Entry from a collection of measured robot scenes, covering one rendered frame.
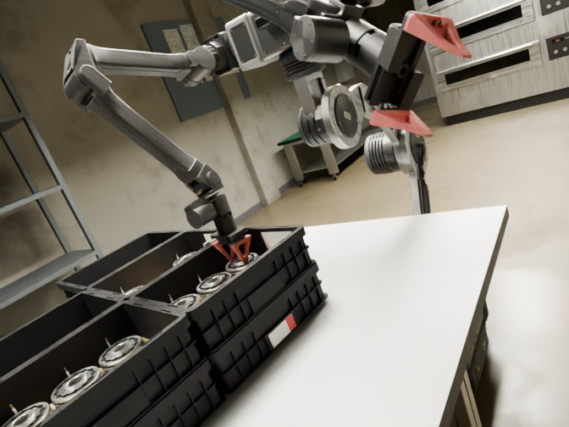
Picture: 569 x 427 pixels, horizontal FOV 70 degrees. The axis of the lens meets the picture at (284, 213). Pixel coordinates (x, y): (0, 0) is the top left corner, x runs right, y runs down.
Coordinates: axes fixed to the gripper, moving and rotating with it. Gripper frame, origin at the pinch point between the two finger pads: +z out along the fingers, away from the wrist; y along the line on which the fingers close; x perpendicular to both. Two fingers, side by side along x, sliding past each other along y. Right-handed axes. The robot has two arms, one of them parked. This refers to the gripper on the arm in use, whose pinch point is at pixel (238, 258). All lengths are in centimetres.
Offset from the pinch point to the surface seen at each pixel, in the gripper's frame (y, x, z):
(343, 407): 48, -21, 16
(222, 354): 23.2, -27.2, 6.7
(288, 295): 22.4, -4.4, 6.2
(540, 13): -40, 535, -35
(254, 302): 22.1, -14.3, 1.9
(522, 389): 48, 63, 84
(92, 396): 24, -52, -4
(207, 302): 22.7, -25.6, -5.1
